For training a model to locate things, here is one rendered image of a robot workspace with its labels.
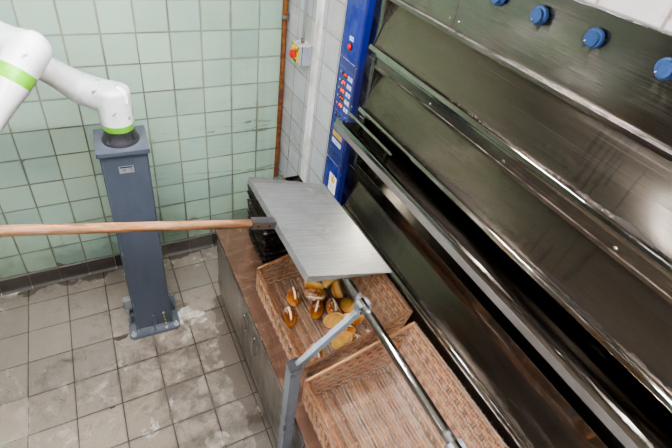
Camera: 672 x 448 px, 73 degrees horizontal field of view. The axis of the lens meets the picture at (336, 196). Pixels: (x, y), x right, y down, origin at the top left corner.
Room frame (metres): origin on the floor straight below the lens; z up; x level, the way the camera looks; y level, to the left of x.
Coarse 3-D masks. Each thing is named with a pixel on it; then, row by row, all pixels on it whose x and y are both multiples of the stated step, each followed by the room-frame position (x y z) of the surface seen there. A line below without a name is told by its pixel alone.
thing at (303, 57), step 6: (294, 42) 2.24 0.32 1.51; (306, 42) 2.25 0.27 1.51; (294, 48) 2.22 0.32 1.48; (300, 48) 2.18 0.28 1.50; (306, 48) 2.19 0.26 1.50; (312, 48) 2.21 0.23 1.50; (300, 54) 2.18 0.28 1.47; (306, 54) 2.20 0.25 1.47; (294, 60) 2.21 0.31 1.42; (300, 60) 2.18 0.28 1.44; (306, 60) 2.20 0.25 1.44
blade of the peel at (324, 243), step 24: (264, 192) 1.39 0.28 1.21; (288, 192) 1.45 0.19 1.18; (312, 192) 1.51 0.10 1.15; (288, 216) 1.29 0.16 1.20; (312, 216) 1.34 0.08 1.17; (336, 216) 1.39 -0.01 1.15; (288, 240) 1.15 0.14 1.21; (312, 240) 1.19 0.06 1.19; (336, 240) 1.24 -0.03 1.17; (360, 240) 1.29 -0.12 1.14; (312, 264) 1.06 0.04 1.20; (336, 264) 1.10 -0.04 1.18; (360, 264) 1.14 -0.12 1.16; (384, 264) 1.19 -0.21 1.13
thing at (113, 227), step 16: (32, 224) 0.83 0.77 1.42; (48, 224) 0.85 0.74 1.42; (64, 224) 0.86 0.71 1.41; (80, 224) 0.88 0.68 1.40; (96, 224) 0.90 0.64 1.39; (112, 224) 0.92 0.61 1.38; (128, 224) 0.94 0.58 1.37; (144, 224) 0.97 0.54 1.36; (160, 224) 0.99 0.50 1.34; (176, 224) 1.01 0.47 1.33; (192, 224) 1.04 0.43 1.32; (208, 224) 1.06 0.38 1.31; (224, 224) 1.09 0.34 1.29; (240, 224) 1.12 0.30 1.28
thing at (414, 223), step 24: (360, 168) 1.72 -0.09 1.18; (384, 192) 1.56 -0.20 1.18; (408, 216) 1.43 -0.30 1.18; (432, 240) 1.31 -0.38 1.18; (456, 264) 1.20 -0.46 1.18; (480, 288) 1.10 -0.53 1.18; (480, 312) 1.02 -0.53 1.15; (504, 336) 0.93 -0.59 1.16; (528, 360) 0.85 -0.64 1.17; (552, 384) 0.77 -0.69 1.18; (576, 408) 0.71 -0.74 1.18; (600, 432) 0.65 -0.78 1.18
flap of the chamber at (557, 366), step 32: (352, 128) 1.65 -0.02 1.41; (416, 192) 1.28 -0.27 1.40; (448, 224) 1.14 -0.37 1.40; (480, 256) 1.01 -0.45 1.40; (512, 288) 0.90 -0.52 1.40; (512, 320) 0.79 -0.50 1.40; (544, 320) 0.81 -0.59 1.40; (544, 352) 0.70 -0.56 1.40; (576, 352) 0.72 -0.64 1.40; (608, 352) 0.75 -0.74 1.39; (576, 384) 0.63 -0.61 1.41; (608, 384) 0.65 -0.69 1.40; (640, 384) 0.67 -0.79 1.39; (608, 416) 0.56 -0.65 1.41; (640, 416) 0.58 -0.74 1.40
